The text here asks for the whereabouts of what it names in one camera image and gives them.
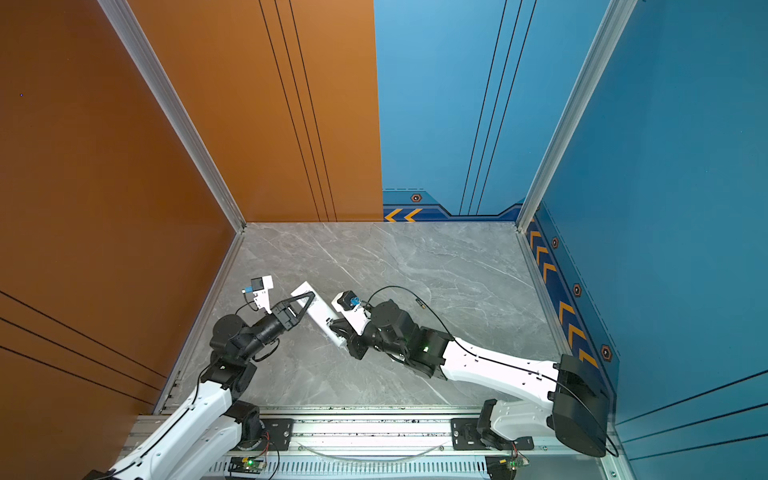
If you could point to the left aluminium corner post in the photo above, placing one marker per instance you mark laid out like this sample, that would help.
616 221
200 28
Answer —
129 31

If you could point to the aluminium front rail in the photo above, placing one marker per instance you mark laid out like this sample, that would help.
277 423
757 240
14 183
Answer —
391 443

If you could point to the white remote control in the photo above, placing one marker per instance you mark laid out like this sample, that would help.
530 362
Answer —
320 312

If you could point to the left circuit board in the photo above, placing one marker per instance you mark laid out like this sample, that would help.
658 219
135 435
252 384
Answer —
247 465

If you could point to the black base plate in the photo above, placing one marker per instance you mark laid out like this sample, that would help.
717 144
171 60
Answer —
470 434
279 433

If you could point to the circuit board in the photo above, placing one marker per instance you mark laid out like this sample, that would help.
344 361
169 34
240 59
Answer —
247 465
505 467

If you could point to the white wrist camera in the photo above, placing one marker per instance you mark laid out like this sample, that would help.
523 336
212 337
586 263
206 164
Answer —
257 293
349 305

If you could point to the right aluminium corner post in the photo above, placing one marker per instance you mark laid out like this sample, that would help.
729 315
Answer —
598 56

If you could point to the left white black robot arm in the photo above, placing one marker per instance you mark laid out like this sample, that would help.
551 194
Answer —
213 419

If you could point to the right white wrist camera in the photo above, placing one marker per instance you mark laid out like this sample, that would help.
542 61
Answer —
349 305

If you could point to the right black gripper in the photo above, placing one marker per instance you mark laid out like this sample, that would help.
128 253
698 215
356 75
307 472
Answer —
345 330

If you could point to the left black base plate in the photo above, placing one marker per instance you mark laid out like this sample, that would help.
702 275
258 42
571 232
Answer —
279 433

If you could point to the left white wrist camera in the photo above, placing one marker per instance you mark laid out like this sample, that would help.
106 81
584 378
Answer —
257 293

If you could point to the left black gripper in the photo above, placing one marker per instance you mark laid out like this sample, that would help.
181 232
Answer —
291 322

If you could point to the right circuit board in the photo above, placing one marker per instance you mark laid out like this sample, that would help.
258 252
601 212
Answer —
505 467

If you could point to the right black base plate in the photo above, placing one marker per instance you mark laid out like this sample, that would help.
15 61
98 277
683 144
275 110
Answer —
470 434

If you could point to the aluminium corner post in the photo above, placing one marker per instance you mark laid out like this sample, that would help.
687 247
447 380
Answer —
129 31
598 56

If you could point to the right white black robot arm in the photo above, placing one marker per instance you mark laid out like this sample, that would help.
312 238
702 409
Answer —
565 398

